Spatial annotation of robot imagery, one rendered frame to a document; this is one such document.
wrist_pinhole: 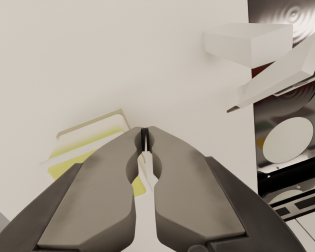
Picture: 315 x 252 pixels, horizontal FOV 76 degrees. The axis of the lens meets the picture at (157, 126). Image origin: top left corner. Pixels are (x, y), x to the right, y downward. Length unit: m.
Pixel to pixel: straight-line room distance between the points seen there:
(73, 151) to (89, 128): 0.04
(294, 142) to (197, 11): 0.33
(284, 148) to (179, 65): 0.30
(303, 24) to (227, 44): 0.21
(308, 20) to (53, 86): 0.34
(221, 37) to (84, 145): 0.14
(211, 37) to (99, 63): 0.11
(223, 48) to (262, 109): 0.21
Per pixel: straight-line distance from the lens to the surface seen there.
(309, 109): 0.44
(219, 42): 0.19
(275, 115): 0.40
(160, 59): 0.22
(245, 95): 0.17
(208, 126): 0.26
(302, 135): 0.46
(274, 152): 0.45
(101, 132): 0.19
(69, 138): 0.21
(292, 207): 0.48
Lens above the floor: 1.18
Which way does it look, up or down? 61 degrees down
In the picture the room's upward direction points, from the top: 160 degrees clockwise
